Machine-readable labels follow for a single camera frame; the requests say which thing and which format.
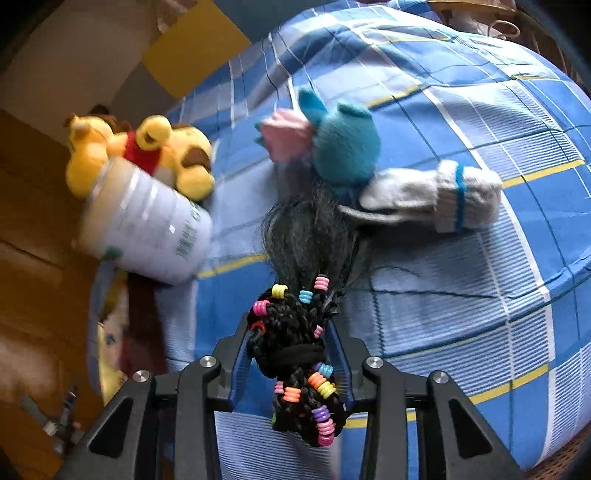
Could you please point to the yellow plush bear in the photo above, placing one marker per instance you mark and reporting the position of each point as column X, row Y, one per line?
column 184, row 143

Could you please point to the blue-edged printed bag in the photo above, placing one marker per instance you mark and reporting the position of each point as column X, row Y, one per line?
column 108, row 341

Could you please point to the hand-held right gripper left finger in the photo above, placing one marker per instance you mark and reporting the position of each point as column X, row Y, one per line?
column 242, row 378

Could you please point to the yellow board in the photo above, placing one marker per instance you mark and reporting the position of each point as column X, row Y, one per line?
column 194, row 50

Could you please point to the blue plaid bedsheet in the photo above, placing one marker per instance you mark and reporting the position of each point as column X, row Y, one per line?
column 461, row 300

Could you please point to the white knit sock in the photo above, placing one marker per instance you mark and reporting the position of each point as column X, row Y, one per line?
column 466, row 198

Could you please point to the white powder can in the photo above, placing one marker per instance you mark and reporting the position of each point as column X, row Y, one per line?
column 152, row 221

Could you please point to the black beaded braids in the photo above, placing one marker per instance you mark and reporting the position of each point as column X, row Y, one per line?
column 286, row 332

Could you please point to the teal plush toy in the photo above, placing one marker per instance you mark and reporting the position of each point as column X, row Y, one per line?
column 346, row 143

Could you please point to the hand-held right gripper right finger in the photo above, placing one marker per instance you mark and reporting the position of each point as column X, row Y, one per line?
column 342, row 369

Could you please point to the grey metal stand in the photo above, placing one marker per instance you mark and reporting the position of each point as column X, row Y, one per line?
column 60, row 424

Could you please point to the black loose hair wig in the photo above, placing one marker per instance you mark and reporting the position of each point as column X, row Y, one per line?
column 309, row 230

